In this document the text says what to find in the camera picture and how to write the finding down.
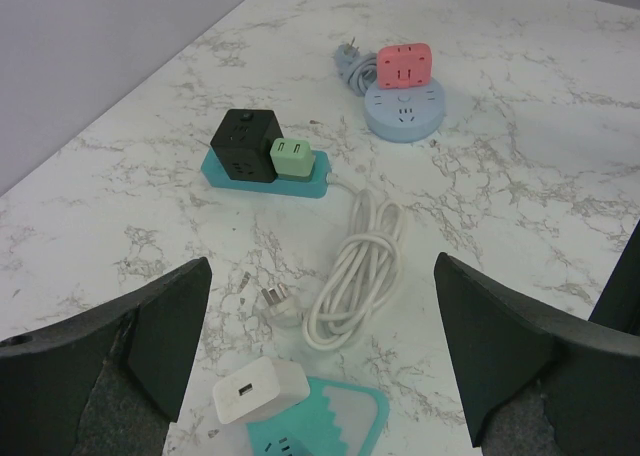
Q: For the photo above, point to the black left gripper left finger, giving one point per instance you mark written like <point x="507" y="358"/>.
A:
<point x="110" y="380"/>

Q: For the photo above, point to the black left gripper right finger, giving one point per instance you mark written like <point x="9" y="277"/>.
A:
<point x="502" y="342"/>

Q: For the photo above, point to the pink plug adapter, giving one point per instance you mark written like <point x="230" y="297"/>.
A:
<point x="404" y="66"/>

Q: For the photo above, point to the white charger plug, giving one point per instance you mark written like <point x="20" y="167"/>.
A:
<point x="260" y="390"/>

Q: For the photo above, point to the teal triangular power strip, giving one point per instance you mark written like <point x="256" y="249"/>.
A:
<point x="337" y="418"/>

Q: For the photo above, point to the green plug adapter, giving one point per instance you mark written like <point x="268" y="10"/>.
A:
<point x="292" y="159"/>

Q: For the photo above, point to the black cube charger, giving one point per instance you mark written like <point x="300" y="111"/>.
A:
<point x="242" y="144"/>

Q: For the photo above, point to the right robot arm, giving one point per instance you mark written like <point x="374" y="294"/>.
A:
<point x="538" y="184"/>

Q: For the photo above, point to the blue round power strip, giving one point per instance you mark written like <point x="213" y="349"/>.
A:
<point x="404" y="115"/>

